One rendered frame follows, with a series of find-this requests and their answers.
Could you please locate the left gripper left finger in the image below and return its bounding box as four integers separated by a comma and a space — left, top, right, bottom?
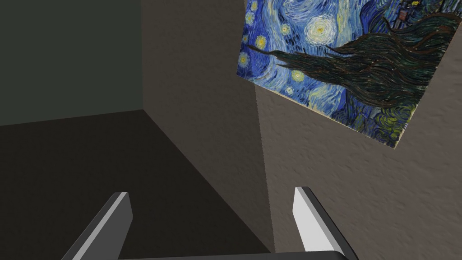
60, 191, 134, 260

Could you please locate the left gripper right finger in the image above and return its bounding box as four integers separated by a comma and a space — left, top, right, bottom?
291, 186, 360, 260

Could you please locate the blue starry night painting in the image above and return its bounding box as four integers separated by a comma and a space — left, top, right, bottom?
236, 0, 462, 149

